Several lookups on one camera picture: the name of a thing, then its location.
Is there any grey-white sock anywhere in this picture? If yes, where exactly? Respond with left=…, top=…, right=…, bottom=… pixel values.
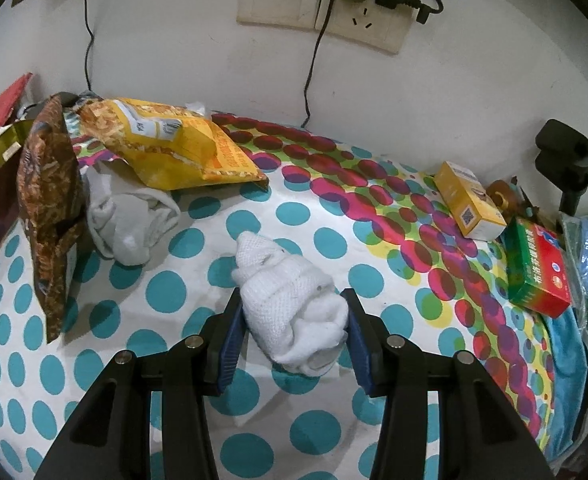
left=85, top=165, right=182, bottom=266

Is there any red bag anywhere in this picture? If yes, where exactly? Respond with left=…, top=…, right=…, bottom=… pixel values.
left=0, top=72, right=34, bottom=131

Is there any small brown ornament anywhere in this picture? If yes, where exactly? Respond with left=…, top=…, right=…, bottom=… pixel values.
left=486, top=177, right=540, bottom=221

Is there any small yellow box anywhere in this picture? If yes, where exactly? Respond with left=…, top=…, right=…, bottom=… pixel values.
left=433, top=160, right=507, bottom=241

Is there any polka dot tablecloth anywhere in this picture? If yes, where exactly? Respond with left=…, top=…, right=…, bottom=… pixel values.
left=0, top=107, right=575, bottom=480

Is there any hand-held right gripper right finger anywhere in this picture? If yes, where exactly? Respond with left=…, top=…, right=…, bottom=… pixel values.
left=340, top=287, right=557, bottom=480

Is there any thin grey cable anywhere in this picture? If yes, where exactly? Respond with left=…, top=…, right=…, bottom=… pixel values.
left=81, top=0, right=106, bottom=95

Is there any blue cloth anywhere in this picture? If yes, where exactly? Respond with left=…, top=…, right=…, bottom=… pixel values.
left=544, top=305, right=588, bottom=401

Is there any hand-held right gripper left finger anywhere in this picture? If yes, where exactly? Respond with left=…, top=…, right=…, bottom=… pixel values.
left=34, top=287, right=247, bottom=480

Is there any white knitted sock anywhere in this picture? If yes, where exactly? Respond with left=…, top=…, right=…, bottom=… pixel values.
left=231, top=231, right=350, bottom=377

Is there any black clamp mount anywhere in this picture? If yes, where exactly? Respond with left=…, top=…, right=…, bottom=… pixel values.
left=534, top=119, right=588, bottom=216

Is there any brown snack bag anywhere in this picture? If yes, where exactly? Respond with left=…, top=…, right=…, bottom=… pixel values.
left=16, top=95, right=85, bottom=345

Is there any yellow snack bag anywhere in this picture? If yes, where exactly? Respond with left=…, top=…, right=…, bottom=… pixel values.
left=76, top=97, right=270, bottom=192

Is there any green and red box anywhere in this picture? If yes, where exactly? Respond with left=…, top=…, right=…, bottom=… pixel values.
left=501, top=217, right=573, bottom=319

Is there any black hanging cable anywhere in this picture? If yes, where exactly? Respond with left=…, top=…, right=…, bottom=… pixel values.
left=301, top=2, right=336, bottom=128

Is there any beige wall socket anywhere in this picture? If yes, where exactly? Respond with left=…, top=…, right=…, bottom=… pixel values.
left=315, top=0, right=417, bottom=54

